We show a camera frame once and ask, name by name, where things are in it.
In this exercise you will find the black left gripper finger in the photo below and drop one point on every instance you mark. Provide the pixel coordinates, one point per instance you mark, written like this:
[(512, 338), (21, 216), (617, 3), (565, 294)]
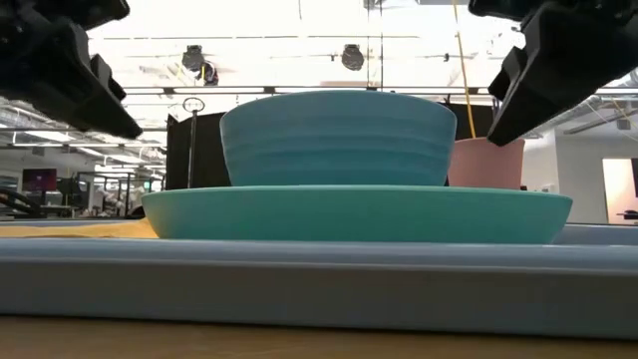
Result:
[(110, 82), (50, 75)]

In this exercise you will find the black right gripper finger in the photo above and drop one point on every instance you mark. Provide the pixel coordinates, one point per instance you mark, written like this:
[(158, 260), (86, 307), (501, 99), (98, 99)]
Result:
[(506, 75), (573, 55)]

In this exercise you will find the pink cup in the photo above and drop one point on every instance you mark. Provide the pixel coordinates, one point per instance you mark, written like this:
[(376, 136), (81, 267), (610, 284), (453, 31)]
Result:
[(478, 164)]

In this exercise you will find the yellow cloth napkin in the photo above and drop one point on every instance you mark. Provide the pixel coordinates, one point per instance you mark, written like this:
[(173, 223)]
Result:
[(75, 230)]

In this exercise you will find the blue bowl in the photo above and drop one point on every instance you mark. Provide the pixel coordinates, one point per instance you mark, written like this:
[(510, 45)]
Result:
[(339, 139)]

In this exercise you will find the teal plate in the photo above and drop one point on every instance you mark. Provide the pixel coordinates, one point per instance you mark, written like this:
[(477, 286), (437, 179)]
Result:
[(349, 214)]

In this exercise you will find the blue plastic tray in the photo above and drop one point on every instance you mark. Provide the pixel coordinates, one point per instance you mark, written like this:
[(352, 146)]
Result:
[(319, 289)]

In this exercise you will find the black ceiling lamp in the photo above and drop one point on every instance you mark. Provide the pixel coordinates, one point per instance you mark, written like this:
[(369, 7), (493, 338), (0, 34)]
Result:
[(352, 57), (193, 56)]

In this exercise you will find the purple lit monitor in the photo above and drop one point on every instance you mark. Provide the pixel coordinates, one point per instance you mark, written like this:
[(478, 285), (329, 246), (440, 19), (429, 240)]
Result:
[(40, 179)]

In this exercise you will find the black curved pipe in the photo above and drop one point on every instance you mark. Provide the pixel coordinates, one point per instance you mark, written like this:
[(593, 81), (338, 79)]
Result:
[(20, 202)]

